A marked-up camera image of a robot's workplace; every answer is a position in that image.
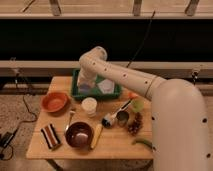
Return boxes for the black cable on floor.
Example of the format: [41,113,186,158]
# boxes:
[0,71,39,161]

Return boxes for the yellow corn cob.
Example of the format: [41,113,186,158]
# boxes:
[90,124,103,149]

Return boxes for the grey sponge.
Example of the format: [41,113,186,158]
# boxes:
[78,85,92,94]

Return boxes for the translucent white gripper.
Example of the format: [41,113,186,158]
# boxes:
[77,69,97,89]

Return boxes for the black hanging cable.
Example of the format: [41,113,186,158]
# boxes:
[125,10,157,69]

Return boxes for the black power adapter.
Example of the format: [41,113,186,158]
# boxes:
[0,132,13,148]

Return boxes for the bunch of dark grapes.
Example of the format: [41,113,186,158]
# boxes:
[127,113,143,136]

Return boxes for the orange plastic bowl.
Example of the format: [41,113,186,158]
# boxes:
[41,92,68,113]

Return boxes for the white paper cup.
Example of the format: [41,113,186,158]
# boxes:
[81,97,97,117]

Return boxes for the green plastic tray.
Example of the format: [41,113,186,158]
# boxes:
[71,69,122,101]

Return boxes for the dark red bowl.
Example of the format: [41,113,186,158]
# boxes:
[65,122,93,149]

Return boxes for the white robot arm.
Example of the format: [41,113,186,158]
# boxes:
[79,46,213,171]

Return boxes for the small metal cup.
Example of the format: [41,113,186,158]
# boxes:
[116,111,129,127]

